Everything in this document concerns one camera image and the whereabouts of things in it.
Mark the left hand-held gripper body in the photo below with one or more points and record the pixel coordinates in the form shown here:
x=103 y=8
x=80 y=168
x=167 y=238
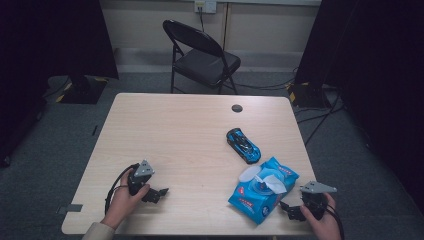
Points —
x=140 y=178

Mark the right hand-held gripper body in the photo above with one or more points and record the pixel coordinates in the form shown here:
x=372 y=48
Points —
x=315 y=203

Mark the white wet wipe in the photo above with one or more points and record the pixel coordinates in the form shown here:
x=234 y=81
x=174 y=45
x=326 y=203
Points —
x=275 y=183

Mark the blue wet wipes pack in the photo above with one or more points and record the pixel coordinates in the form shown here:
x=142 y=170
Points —
x=253 y=203

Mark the blue toy car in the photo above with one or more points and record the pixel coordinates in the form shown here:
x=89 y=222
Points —
x=243 y=145

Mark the person's right hand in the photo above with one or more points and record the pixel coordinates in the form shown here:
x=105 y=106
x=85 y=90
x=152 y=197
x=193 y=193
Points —
x=325 y=228

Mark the person's left hand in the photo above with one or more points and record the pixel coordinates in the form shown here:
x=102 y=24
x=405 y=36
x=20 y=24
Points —
x=121 y=206

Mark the small black floor strip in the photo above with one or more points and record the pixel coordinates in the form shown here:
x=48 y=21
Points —
x=95 y=130

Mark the grey tape piece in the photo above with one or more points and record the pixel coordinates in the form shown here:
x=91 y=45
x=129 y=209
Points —
x=70 y=208

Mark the black stand base yellow tape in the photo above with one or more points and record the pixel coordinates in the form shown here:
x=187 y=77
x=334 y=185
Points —
x=308 y=96
x=83 y=91

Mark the black round table grommet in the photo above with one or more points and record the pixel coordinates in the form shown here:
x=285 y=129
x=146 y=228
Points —
x=237 y=108

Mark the black folding chair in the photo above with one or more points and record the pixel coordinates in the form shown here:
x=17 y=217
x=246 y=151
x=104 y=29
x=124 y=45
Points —
x=206 y=65

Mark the black curtain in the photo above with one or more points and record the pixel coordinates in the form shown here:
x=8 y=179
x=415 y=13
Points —
x=33 y=50
x=383 y=66

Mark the beige wall conduit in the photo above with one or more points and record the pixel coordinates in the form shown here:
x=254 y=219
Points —
x=226 y=26

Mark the white wall socket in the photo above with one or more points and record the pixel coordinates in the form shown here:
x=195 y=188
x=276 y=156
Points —
x=205 y=5

